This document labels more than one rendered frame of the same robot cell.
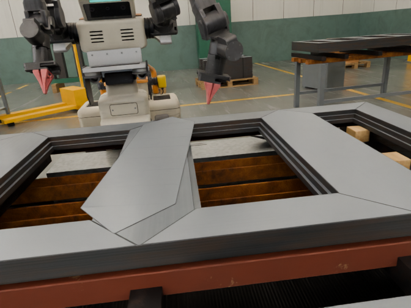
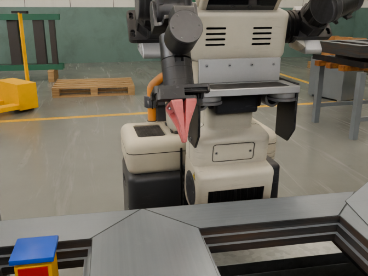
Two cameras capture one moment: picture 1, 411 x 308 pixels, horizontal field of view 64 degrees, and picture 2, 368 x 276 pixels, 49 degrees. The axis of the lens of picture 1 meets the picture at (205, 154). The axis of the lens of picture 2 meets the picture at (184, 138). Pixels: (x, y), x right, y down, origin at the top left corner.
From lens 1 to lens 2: 74 cm
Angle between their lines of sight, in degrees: 7
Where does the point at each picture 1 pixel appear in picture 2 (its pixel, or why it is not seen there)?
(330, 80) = (346, 90)
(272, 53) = not seen: hidden behind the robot
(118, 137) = (321, 229)
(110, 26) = (240, 21)
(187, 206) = not seen: outside the picture
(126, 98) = (239, 134)
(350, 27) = (344, 23)
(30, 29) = (189, 26)
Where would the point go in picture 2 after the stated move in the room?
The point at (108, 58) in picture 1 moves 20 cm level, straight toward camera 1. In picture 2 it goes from (230, 73) to (274, 86)
